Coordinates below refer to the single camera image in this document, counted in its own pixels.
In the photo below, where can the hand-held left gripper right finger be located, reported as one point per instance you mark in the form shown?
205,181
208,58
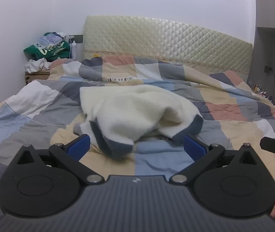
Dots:
194,148

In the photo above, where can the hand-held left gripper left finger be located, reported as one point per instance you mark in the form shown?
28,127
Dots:
79,146

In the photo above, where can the white fleece garment grey trim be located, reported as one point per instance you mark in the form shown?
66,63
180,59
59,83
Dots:
130,111

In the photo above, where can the patchwork checked duvet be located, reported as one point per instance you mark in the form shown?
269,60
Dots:
224,125

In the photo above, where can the cluster of small colourful items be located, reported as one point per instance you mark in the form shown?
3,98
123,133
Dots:
261,90

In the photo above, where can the black plug adapter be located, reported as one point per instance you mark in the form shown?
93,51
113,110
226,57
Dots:
268,69

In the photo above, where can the wooden nightstand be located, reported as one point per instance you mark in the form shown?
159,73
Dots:
35,76

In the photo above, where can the crumpled white cloth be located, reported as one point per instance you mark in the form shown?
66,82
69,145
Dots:
37,65

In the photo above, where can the clear plastic bottle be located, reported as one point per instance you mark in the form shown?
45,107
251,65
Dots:
73,49

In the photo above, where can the green bag with clutter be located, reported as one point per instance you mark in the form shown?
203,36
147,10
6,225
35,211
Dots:
53,52

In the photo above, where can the cream quilted headboard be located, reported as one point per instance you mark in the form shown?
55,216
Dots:
171,41

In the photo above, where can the clear plastic packet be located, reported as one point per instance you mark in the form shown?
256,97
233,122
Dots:
51,38

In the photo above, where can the grey cabinet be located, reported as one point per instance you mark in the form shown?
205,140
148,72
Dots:
270,29

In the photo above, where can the grey wall socket plate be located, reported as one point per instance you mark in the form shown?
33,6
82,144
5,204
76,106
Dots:
76,38

